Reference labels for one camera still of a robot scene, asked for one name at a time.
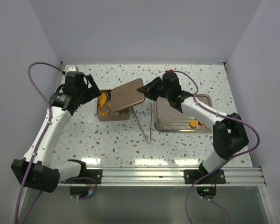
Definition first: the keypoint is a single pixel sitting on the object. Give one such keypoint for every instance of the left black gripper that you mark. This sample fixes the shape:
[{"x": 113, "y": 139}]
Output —
[{"x": 93, "y": 92}]

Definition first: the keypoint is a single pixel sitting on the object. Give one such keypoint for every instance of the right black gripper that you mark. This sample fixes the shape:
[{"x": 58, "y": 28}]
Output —
[{"x": 151, "y": 86}]

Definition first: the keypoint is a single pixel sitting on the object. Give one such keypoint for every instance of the metal tongs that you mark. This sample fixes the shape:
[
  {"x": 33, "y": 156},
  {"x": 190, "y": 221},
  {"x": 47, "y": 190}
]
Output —
[{"x": 144, "y": 117}]

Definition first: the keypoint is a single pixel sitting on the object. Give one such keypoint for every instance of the gold tin lid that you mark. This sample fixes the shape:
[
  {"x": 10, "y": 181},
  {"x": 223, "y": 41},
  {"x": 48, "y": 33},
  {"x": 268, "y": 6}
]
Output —
[{"x": 126, "y": 95}]

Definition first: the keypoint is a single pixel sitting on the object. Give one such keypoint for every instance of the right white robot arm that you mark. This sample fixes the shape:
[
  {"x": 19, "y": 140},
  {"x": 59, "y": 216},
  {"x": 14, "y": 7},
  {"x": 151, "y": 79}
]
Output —
[{"x": 229, "y": 135}]

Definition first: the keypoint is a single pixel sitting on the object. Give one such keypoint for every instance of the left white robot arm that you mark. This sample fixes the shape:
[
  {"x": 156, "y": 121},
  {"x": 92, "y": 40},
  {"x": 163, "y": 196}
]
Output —
[{"x": 34, "y": 169}]

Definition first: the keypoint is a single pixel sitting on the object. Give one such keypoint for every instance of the silver metal tray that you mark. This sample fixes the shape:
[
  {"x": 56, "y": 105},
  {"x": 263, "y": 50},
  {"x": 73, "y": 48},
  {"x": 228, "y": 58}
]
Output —
[{"x": 167, "y": 119}]

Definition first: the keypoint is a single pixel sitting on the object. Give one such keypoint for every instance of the gold cookie tin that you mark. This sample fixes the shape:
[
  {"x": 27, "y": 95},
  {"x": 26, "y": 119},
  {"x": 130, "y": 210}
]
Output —
[{"x": 112, "y": 116}]

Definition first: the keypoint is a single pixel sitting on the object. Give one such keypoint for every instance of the orange sandwich cookie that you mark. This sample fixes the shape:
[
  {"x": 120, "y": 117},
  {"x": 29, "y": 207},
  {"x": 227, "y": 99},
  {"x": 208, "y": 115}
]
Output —
[{"x": 193, "y": 124}]

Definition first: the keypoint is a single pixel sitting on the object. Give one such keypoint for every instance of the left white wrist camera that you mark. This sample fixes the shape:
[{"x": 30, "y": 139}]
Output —
[{"x": 73, "y": 68}]

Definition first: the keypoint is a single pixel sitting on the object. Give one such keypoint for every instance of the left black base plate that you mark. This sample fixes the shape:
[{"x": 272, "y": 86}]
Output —
[{"x": 95, "y": 174}]

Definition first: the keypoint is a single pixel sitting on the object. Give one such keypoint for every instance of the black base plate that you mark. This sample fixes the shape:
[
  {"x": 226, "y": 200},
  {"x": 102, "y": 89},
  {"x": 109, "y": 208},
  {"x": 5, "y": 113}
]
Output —
[
  {"x": 192, "y": 175},
  {"x": 95, "y": 174}
]

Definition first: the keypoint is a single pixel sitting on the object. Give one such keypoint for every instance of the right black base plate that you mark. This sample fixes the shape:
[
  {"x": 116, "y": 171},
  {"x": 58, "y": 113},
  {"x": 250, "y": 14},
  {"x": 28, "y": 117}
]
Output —
[{"x": 192, "y": 175}]

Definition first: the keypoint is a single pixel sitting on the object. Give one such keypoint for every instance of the aluminium rail frame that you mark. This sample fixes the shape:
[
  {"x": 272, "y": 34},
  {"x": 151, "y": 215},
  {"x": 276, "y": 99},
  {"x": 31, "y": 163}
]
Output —
[{"x": 173, "y": 177}]

